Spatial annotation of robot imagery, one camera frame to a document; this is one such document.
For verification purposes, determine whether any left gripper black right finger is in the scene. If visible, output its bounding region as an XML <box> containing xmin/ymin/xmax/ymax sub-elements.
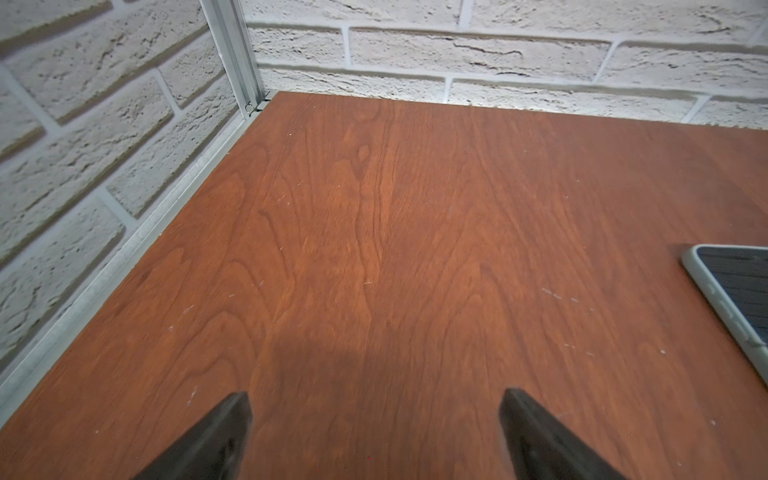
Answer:
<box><xmin>499</xmin><ymin>388</ymin><xmax>624</xmax><ymax>479</ymax></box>

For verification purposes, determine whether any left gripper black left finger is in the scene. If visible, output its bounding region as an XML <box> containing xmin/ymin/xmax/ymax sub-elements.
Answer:
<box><xmin>135</xmin><ymin>391</ymin><xmax>252</xmax><ymax>479</ymax></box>

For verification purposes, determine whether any phone with grey case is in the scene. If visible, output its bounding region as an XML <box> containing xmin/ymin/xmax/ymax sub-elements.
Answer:
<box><xmin>681</xmin><ymin>244</ymin><xmax>767</xmax><ymax>380</ymax></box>

